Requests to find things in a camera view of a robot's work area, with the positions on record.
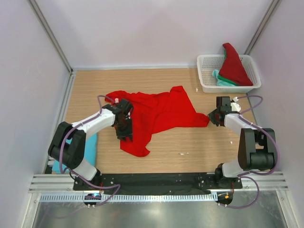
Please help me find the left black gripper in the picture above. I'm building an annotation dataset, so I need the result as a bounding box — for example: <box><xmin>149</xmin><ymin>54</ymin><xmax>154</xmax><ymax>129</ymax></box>
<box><xmin>114</xmin><ymin>117</ymin><xmax>133</xmax><ymax>142</ymax></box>

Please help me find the bright red t shirt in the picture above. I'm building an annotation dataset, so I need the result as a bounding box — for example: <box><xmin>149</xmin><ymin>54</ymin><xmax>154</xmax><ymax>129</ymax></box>
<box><xmin>105</xmin><ymin>86</ymin><xmax>209</xmax><ymax>157</ymax></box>

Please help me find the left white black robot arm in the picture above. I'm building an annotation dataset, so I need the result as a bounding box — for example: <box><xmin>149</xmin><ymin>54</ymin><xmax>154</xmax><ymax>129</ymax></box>
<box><xmin>48</xmin><ymin>99</ymin><xmax>133</xmax><ymax>190</ymax></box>

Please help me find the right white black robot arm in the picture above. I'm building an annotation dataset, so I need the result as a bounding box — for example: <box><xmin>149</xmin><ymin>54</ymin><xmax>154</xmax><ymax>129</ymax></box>
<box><xmin>208</xmin><ymin>96</ymin><xmax>280</xmax><ymax>188</ymax></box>

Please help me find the folded light blue t shirt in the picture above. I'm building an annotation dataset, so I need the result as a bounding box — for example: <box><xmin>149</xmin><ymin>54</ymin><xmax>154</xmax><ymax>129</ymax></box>
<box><xmin>52</xmin><ymin>133</ymin><xmax>98</xmax><ymax>174</ymax></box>

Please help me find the mint t shirt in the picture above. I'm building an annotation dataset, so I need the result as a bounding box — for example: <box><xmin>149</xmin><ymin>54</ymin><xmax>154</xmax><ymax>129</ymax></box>
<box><xmin>212</xmin><ymin>69</ymin><xmax>235</xmax><ymax>86</ymax></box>

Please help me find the dark red t shirt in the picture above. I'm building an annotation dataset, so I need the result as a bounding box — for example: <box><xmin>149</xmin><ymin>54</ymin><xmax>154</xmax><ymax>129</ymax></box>
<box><xmin>218</xmin><ymin>43</ymin><xmax>253</xmax><ymax>86</ymax></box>

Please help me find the white plastic basket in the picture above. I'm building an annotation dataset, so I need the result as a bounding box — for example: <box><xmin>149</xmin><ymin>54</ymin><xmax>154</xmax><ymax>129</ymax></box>
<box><xmin>197</xmin><ymin>54</ymin><xmax>261</xmax><ymax>93</ymax></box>

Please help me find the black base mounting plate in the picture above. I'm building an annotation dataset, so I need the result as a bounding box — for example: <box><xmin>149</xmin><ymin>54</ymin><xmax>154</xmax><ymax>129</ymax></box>
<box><xmin>73</xmin><ymin>172</ymin><xmax>243</xmax><ymax>196</ymax></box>

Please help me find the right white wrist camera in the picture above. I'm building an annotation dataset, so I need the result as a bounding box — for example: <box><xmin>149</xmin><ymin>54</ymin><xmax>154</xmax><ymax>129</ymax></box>
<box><xmin>230</xmin><ymin>96</ymin><xmax>241</xmax><ymax>113</ymax></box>

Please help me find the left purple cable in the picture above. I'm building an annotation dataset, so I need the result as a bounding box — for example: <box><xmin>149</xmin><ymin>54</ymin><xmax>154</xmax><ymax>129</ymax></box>
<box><xmin>58</xmin><ymin>95</ymin><xmax>121</xmax><ymax>209</ymax></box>

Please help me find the aluminium front rail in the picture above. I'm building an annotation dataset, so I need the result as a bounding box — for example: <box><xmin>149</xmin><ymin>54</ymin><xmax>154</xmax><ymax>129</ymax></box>
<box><xmin>28</xmin><ymin>171</ymin><xmax>288</xmax><ymax>193</ymax></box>

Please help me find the right aluminium corner post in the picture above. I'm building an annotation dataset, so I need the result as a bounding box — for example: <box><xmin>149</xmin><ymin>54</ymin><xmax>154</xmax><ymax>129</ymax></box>
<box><xmin>244</xmin><ymin>0</ymin><xmax>282</xmax><ymax>55</ymax></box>

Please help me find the aluminium corner post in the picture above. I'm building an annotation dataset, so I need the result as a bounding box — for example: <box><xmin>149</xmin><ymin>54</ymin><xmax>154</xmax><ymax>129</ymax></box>
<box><xmin>244</xmin><ymin>0</ymin><xmax>282</xmax><ymax>55</ymax></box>
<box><xmin>27</xmin><ymin>0</ymin><xmax>73</xmax><ymax>74</ymax></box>

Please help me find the white slotted cable duct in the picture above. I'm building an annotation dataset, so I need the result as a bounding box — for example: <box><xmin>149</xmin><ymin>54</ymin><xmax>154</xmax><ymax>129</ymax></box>
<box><xmin>39</xmin><ymin>192</ymin><xmax>218</xmax><ymax>203</ymax></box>

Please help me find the left aluminium corner post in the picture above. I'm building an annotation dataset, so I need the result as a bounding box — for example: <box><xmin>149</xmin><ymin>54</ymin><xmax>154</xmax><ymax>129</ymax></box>
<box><xmin>27</xmin><ymin>0</ymin><xmax>73</xmax><ymax>74</ymax></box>

